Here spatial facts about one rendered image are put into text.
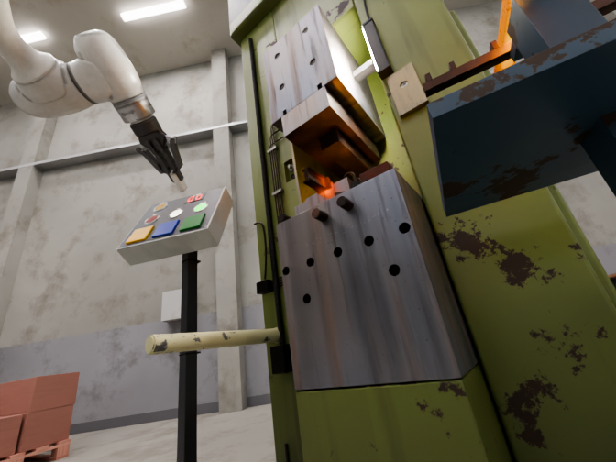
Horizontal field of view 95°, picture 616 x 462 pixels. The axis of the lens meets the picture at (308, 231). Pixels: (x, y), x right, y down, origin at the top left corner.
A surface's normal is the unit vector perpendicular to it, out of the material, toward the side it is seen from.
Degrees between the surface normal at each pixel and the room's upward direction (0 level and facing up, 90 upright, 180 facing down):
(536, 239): 90
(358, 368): 90
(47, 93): 163
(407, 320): 90
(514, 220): 90
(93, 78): 148
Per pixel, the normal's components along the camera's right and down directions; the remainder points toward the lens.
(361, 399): -0.60, -0.23
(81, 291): -0.11, -0.37
